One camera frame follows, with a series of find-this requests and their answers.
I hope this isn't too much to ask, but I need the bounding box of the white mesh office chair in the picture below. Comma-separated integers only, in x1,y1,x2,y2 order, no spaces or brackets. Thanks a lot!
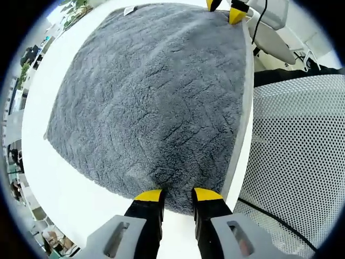
233,74,345,259

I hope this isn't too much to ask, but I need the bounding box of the grey fluffy towel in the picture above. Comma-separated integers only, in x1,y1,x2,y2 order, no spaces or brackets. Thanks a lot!
43,2,256,215

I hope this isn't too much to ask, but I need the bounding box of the grey seat white chair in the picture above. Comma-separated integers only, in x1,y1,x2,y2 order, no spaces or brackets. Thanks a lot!
246,0,341,71

